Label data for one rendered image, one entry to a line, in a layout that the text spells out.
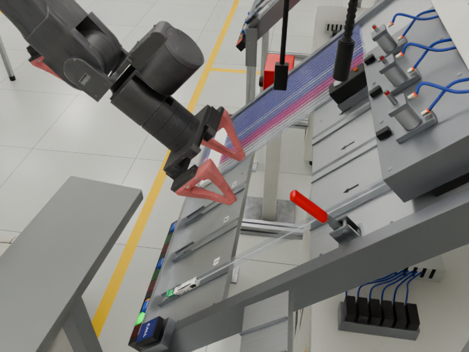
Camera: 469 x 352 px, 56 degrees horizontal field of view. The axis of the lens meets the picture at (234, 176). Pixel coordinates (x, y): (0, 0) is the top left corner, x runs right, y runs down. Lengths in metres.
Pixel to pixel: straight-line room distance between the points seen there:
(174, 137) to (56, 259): 0.70
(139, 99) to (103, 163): 1.92
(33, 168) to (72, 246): 1.37
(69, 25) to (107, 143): 2.08
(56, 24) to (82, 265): 0.74
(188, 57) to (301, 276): 0.32
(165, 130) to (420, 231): 0.33
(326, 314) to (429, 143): 0.57
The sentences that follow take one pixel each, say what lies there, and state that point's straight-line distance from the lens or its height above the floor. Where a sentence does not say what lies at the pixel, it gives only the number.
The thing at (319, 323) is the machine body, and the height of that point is 0.62.
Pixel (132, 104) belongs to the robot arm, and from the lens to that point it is 0.56.
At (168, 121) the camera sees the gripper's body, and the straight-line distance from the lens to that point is 0.57.
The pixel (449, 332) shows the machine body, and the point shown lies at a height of 0.62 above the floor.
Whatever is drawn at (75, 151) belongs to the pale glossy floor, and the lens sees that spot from 2.60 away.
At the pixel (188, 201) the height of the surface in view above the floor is 0.73.
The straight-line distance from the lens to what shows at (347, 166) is 0.72.
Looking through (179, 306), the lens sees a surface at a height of 0.77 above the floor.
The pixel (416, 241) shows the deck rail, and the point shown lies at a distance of 0.57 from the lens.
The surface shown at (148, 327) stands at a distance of 0.80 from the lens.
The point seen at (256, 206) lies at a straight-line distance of 2.10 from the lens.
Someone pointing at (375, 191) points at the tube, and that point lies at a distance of 0.63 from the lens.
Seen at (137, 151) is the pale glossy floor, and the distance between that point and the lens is 2.51.
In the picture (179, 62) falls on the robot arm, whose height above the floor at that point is 1.25.
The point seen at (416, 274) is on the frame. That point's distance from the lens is 1.13.
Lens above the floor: 1.47
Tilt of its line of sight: 40 degrees down
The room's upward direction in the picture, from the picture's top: straight up
